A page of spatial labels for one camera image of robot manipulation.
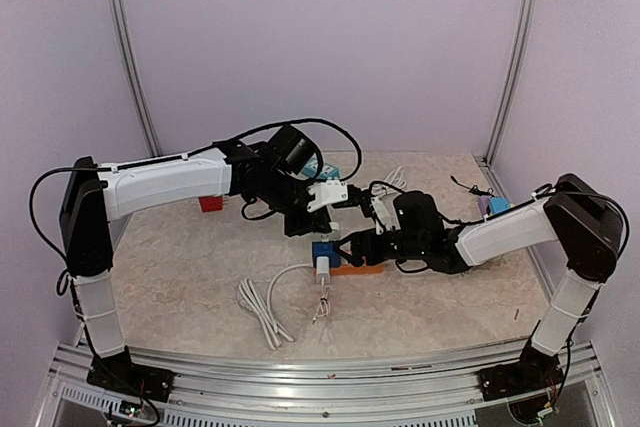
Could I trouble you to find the blue cube adapter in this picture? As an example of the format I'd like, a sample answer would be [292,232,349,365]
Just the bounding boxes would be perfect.
[311,241,342,269]

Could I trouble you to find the right aluminium corner post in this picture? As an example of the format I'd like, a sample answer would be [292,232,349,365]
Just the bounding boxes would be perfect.
[482,0,536,169]

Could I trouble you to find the orange power strip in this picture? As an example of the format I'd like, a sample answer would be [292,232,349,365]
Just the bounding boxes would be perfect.
[329,257,384,276]

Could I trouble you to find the red cube socket adapter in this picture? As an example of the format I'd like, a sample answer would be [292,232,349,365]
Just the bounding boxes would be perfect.
[198,196,228,213]

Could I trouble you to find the thin black cable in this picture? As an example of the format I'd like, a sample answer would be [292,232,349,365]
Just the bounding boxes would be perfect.
[449,175,496,198]

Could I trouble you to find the white cable of blue strip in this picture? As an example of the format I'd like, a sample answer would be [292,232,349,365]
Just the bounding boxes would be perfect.
[367,164,409,196]

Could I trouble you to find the white cable of orange strip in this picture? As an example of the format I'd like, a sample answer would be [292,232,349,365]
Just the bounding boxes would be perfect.
[235,264,314,350]

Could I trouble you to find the white usb charger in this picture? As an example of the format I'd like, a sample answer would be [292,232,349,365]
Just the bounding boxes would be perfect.
[312,256,331,324]

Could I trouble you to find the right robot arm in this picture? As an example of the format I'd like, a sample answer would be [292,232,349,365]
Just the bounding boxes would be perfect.
[334,174,630,400]

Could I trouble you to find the left aluminium corner post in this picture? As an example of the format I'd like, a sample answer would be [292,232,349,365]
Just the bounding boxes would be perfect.
[108,0,162,157]

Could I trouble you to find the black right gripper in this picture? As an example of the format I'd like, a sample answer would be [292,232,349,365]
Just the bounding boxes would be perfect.
[332,228,427,267]

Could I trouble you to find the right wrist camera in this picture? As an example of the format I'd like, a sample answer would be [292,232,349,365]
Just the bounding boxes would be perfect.
[360,191,395,235]

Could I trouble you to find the aluminium front frame rail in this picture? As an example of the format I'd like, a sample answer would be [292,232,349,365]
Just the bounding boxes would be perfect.
[35,341,619,426]

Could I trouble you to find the white plug adapter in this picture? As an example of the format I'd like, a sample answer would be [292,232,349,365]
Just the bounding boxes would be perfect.
[311,221,341,242]

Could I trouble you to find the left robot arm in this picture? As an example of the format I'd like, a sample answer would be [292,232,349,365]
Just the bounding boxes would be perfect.
[55,119,331,395]

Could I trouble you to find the light blue small adapter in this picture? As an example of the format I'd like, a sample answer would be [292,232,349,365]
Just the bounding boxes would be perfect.
[488,196,513,216]

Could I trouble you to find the aluminium corner post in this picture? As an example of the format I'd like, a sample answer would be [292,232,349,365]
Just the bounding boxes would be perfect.
[482,0,536,169]
[108,0,162,157]

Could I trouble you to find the purple power strip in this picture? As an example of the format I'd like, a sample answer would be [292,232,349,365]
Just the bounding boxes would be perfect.
[478,196,492,218]

